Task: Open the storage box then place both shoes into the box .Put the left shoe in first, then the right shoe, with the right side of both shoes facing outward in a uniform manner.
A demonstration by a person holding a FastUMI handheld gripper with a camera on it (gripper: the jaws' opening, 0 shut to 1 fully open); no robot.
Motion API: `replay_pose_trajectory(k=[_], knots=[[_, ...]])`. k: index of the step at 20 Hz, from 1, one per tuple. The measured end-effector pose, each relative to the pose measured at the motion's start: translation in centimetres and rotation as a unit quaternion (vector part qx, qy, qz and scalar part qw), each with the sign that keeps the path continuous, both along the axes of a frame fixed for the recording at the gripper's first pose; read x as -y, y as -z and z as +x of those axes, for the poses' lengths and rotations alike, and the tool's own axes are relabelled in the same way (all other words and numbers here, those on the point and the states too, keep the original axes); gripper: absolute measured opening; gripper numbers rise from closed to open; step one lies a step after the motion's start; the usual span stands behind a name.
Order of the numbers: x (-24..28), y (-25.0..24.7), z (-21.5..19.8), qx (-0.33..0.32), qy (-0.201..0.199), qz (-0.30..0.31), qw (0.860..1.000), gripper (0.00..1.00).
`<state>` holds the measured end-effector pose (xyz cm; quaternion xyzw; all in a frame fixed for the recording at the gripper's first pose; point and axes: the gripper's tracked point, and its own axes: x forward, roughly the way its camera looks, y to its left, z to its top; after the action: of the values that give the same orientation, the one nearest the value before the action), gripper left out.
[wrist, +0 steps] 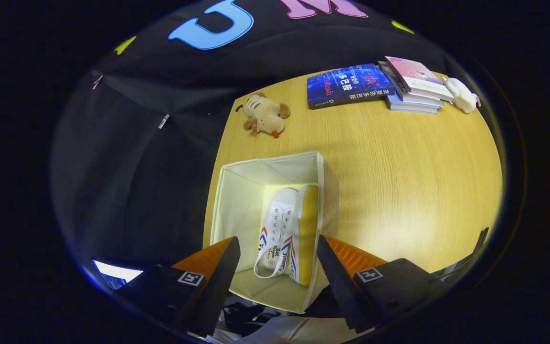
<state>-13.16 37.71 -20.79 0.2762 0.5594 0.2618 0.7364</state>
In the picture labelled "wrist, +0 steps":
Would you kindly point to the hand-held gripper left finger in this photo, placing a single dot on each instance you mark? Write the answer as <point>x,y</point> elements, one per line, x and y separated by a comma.
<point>217,286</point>

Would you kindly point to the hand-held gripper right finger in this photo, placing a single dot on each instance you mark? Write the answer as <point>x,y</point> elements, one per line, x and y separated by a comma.
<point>342,286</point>

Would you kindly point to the white canvas shoe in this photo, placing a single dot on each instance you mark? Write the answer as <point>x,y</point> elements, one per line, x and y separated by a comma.
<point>280,215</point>
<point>306,224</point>

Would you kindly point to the cream fabric storage box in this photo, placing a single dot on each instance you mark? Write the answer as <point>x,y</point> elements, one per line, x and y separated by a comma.
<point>241,200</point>

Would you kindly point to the lit laptop screen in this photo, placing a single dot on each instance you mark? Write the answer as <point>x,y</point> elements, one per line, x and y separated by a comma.
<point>120,273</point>

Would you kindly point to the black backdrop cloth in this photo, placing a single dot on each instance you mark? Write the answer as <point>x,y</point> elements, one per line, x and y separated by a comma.
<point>136,167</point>

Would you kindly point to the silver clip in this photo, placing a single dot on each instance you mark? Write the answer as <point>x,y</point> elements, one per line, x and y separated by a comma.
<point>163,121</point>

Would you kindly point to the beige plush toy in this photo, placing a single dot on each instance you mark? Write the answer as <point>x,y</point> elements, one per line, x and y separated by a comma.
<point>265,117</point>

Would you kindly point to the pale blue book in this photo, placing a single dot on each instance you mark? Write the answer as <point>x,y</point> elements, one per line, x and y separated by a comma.
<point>411,108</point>

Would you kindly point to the blue cover book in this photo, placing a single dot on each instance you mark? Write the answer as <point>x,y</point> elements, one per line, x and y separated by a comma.
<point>349,86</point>

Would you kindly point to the pink cover book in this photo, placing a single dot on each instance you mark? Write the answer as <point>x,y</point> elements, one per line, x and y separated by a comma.
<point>416,74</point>

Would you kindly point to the white plush toy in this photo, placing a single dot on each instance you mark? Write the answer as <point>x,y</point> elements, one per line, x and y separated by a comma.
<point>461,95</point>

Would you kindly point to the pink clip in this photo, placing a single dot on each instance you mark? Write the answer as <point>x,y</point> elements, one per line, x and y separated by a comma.
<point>97,81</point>

